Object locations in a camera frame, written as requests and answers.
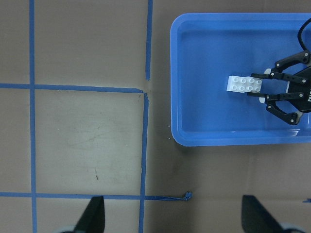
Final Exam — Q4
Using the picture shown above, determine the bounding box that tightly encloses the left-image left gripper right finger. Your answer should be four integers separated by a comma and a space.
242, 195, 284, 233

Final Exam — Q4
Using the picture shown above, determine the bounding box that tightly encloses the left-image left gripper black left finger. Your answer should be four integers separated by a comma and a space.
73, 196, 105, 233

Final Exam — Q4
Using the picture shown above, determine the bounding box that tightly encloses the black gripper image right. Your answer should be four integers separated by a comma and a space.
247, 50, 311, 125

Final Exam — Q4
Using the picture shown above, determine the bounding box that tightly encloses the white block with studs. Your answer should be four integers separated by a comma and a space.
226, 76, 248, 93

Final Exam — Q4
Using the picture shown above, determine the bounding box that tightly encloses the blue plastic tray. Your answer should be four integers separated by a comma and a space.
170, 13, 311, 147

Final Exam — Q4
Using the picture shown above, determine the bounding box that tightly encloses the black cable image right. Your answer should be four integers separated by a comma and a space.
297, 18, 311, 50

